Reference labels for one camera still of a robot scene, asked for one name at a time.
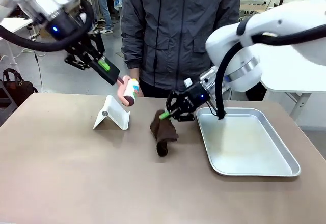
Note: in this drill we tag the person's right hand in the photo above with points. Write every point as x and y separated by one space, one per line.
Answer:
134 75

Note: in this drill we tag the wooden background desk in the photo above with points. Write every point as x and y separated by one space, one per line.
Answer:
250 6

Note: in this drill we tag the brown cloth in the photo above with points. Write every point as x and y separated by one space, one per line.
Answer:
164 132

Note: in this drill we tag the white lint roller stand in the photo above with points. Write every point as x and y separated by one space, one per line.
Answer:
112 114

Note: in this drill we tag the silver metal tray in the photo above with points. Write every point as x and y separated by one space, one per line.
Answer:
249 152

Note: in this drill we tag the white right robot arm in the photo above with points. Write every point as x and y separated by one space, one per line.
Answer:
275 30

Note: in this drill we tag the person in grey jacket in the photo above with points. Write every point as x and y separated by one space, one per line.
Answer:
178 30

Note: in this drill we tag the white background table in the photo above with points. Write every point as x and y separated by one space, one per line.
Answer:
12 25

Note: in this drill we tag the background person in jeans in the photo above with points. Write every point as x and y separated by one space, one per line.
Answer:
104 7

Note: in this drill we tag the person's right forearm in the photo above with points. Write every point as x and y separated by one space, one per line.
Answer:
131 48

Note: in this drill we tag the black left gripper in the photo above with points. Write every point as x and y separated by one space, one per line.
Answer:
63 28

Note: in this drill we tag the brown handbag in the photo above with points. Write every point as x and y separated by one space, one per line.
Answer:
17 86

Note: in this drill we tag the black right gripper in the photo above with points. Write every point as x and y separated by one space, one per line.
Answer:
196 98

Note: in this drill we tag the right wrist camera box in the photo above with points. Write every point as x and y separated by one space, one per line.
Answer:
188 83

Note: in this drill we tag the white side table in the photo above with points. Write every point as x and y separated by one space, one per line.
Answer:
293 91

